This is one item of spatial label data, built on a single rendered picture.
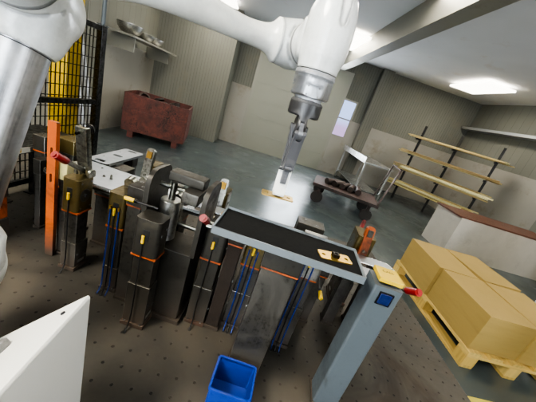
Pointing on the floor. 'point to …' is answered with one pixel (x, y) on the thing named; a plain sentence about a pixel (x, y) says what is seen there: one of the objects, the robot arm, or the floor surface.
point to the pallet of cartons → (472, 309)
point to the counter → (483, 239)
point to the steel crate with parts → (155, 117)
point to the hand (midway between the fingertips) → (281, 181)
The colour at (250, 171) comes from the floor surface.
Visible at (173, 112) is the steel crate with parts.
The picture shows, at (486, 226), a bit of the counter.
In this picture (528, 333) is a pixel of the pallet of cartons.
